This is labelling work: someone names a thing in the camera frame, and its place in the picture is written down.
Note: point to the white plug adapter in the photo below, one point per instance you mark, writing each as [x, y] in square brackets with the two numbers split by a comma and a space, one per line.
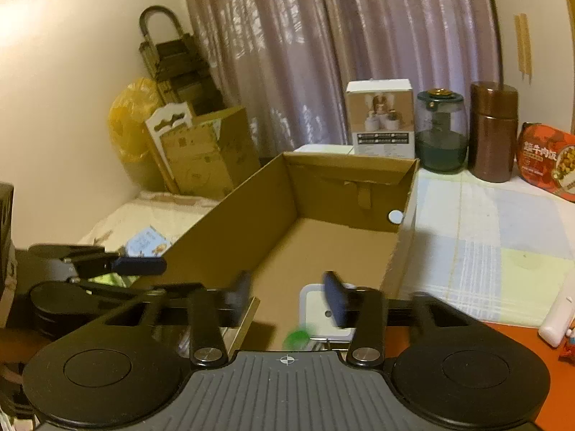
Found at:
[314, 309]

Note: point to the green glass jar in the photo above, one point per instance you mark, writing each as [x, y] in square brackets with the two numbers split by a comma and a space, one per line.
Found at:
[442, 152]

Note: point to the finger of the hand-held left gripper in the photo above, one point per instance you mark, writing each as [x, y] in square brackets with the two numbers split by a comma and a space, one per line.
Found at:
[112, 291]
[139, 265]

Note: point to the yellow plastic bag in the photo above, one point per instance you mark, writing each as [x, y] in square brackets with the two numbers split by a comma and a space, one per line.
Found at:
[130, 134]

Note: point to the brown metal canister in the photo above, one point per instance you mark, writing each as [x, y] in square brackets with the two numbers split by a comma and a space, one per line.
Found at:
[492, 143]

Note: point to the white cardboard cutout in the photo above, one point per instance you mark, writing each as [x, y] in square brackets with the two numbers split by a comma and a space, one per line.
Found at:
[161, 121]

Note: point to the white rounded case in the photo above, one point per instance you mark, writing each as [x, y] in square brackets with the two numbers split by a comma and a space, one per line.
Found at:
[557, 318]

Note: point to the large brown cardboard box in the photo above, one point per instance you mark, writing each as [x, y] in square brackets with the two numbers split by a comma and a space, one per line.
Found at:
[314, 242]

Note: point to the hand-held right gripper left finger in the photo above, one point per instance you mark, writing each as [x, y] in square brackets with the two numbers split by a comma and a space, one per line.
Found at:
[242, 288]

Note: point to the blue printed packet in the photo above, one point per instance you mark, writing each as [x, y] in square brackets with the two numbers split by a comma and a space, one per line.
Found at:
[146, 242]

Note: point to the pale checked cloth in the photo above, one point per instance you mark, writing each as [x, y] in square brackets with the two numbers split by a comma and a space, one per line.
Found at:
[494, 233]

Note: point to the small open cardboard box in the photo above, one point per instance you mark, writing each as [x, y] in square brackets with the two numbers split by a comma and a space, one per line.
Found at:
[211, 161]

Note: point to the flat white box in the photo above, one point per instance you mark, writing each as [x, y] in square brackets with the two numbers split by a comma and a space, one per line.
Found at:
[323, 149]

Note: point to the wooden wall strip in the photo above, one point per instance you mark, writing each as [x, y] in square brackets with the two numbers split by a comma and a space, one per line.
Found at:
[519, 45]
[527, 49]

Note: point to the white product box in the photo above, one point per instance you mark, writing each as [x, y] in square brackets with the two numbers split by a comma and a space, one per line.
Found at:
[382, 143]

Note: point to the pink curtain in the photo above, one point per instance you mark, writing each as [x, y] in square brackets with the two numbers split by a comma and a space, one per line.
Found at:
[314, 54]

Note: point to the dark folding step ladder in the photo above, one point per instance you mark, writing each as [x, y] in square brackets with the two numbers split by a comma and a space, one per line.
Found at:
[179, 67]

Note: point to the red instant meal box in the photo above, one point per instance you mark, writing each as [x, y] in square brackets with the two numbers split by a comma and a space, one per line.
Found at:
[543, 157]

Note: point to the cream bed cover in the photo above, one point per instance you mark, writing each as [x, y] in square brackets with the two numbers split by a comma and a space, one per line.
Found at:
[134, 217]

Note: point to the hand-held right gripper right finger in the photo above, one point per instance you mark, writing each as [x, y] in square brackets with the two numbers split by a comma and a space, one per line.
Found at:
[334, 297]

